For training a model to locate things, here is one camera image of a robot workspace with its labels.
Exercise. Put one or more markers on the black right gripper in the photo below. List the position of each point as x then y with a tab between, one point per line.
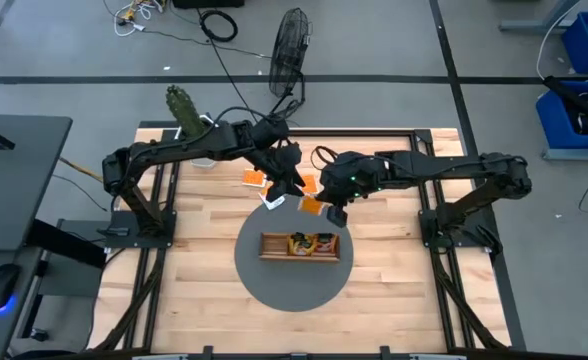
346	180

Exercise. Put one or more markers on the wooden compartment tea box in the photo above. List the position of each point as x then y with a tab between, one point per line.
274	247

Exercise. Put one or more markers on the white orange tea packet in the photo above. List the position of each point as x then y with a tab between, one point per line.
274	204

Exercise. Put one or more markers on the black desk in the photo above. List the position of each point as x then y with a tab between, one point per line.
19	190

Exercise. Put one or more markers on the yellow red tea packet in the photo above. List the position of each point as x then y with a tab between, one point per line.
301	244

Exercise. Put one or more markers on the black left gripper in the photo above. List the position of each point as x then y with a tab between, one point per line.
283	162

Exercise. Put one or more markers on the round grey woven placemat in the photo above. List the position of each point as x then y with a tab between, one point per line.
294	285

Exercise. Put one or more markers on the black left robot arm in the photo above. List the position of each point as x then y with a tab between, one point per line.
174	147

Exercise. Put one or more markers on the black floor fan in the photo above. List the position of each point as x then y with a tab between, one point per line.
289	50

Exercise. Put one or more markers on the blue plastic bin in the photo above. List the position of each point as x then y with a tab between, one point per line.
554	125
579	50

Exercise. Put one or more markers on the white plant pot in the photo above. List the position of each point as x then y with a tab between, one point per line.
204	163

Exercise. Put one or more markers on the red peach tea packet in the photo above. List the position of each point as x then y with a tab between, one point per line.
325	242

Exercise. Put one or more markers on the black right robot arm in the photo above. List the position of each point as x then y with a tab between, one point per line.
434	165

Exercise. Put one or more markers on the black computer mouse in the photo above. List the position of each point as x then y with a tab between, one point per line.
1	287

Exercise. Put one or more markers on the black aluminium rig frame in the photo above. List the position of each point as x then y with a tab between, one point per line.
374	133

